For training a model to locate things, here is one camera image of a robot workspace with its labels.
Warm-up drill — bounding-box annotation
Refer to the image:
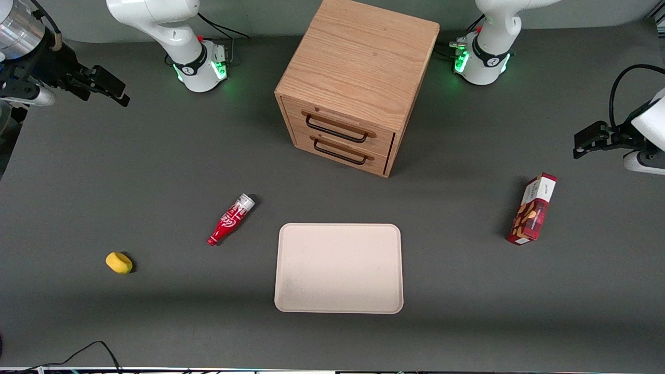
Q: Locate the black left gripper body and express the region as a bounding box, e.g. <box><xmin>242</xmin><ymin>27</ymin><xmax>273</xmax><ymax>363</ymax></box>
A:
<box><xmin>604</xmin><ymin>121</ymin><xmax>645</xmax><ymax>152</ymax></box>

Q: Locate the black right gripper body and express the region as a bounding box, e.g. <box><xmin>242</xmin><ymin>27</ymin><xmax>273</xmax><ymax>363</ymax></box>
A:
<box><xmin>0</xmin><ymin>31</ymin><xmax>95</xmax><ymax>102</ymax></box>

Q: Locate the red coke bottle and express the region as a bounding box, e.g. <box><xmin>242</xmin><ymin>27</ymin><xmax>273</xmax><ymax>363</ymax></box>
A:
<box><xmin>207</xmin><ymin>193</ymin><xmax>256</xmax><ymax>247</ymax></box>

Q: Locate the beige plastic tray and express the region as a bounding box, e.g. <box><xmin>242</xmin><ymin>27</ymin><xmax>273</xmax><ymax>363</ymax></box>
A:
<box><xmin>274</xmin><ymin>223</ymin><xmax>404</xmax><ymax>314</ymax></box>

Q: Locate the red cookie box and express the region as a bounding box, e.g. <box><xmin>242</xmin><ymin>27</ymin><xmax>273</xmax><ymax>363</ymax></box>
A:
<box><xmin>507</xmin><ymin>173</ymin><xmax>557</xmax><ymax>246</ymax></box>

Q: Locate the yellow lemon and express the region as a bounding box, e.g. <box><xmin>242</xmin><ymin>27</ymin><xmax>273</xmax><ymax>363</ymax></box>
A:
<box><xmin>105</xmin><ymin>252</ymin><xmax>133</xmax><ymax>274</ymax></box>

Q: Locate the wooden drawer front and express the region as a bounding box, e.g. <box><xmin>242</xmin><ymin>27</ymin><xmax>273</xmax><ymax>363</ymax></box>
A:
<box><xmin>281</xmin><ymin>96</ymin><xmax>396</xmax><ymax>156</ymax></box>
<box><xmin>291</xmin><ymin>130</ymin><xmax>391</xmax><ymax>175</ymax></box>

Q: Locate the wooden drawer cabinet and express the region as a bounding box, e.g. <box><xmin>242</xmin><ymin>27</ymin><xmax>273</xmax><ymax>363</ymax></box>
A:
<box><xmin>274</xmin><ymin>0</ymin><xmax>441</xmax><ymax>178</ymax></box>

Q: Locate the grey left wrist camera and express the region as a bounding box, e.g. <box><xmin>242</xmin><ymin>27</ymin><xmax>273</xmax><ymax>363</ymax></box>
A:
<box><xmin>623</xmin><ymin>150</ymin><xmax>665</xmax><ymax>176</ymax></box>

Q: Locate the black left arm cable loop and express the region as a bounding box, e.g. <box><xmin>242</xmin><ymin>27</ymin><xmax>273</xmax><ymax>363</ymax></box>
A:
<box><xmin>608</xmin><ymin>63</ymin><xmax>665</xmax><ymax>130</ymax></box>

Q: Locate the black right base cable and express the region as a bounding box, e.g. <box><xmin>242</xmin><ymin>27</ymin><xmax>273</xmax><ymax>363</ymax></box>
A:
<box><xmin>197</xmin><ymin>11</ymin><xmax>250</xmax><ymax>40</ymax></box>

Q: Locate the black metal drawer handle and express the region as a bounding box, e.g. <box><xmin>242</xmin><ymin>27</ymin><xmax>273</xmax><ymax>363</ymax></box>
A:
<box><xmin>305</xmin><ymin>115</ymin><xmax>370</xmax><ymax>143</ymax></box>
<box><xmin>313</xmin><ymin>139</ymin><xmax>369</xmax><ymax>166</ymax></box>

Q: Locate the black cable at table edge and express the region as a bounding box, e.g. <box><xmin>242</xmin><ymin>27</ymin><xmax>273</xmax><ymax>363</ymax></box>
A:
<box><xmin>0</xmin><ymin>341</ymin><xmax>123</xmax><ymax>374</ymax></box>

